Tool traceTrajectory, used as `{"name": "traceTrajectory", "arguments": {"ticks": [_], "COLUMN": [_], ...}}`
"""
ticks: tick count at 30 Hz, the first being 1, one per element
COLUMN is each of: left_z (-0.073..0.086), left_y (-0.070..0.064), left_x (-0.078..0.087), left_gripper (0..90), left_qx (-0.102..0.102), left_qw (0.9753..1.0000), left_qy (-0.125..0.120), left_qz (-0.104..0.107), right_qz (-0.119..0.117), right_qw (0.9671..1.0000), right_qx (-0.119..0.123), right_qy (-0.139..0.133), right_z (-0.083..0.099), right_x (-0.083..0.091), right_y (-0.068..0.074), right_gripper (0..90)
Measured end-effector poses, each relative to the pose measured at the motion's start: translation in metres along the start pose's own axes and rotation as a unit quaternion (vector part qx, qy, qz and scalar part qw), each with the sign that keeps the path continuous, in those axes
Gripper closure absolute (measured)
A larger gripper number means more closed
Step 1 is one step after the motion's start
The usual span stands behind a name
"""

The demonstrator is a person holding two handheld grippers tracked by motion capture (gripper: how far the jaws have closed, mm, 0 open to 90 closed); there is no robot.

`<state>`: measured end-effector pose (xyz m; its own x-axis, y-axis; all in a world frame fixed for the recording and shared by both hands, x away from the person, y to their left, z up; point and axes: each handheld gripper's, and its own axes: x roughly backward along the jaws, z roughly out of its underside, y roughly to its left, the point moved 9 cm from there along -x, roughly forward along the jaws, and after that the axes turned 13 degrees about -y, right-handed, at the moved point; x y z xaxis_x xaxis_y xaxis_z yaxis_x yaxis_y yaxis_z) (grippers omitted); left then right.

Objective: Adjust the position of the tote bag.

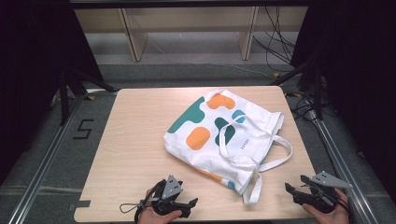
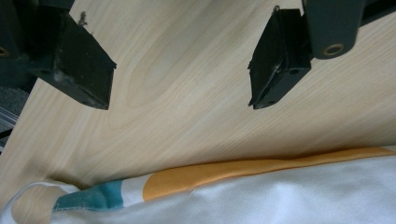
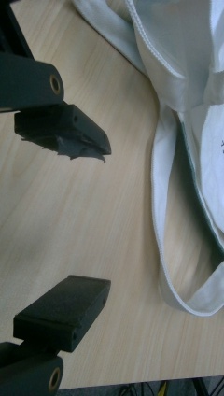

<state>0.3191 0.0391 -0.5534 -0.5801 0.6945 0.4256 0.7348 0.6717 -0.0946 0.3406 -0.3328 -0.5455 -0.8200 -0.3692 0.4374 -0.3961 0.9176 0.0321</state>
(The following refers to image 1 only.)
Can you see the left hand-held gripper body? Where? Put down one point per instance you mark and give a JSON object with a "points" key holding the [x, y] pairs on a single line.
{"points": [[171, 188]]}

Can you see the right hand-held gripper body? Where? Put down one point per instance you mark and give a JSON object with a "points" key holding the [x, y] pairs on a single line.
{"points": [[325, 180]]}

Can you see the white tote bag coloured blobs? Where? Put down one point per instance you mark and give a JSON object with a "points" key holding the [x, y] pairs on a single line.
{"points": [[205, 155]]}

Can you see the person's left hand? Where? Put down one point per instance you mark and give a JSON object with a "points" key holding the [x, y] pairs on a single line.
{"points": [[154, 217]]}

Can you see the person's right hand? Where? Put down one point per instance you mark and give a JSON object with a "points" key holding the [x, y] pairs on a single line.
{"points": [[333, 218]]}

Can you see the black metal stand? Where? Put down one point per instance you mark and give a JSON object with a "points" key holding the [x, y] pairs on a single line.
{"points": [[317, 93], [64, 99]]}

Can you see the grey tape strip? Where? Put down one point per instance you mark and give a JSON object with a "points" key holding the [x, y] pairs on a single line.
{"points": [[81, 204]]}

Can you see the dark curtain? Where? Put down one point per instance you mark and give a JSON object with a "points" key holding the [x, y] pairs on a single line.
{"points": [[361, 77], [28, 77]]}

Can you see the light wooden furniture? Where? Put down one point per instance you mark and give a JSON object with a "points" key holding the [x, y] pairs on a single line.
{"points": [[137, 43]]}

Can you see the aluminium rail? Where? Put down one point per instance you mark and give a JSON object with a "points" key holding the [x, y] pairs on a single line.
{"points": [[342, 168], [43, 168]]}

